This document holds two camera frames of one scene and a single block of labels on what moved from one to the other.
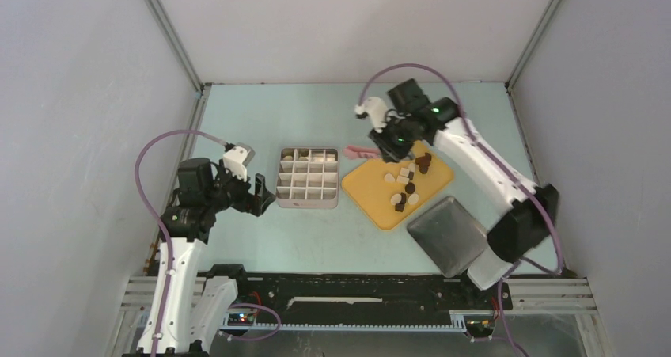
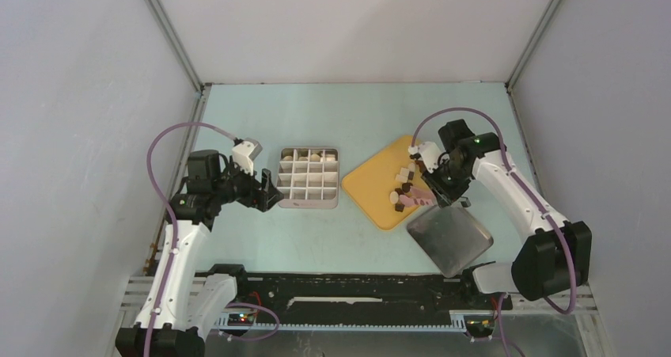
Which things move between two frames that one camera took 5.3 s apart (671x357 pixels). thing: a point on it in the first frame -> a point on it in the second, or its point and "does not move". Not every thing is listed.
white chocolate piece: [396, 199] does not move
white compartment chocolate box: [308, 178] does not move
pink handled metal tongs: [352, 152] -> [418, 196]
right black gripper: [389, 152] -> [445, 196]
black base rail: [336, 294] does not move
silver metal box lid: [450, 237] does not move
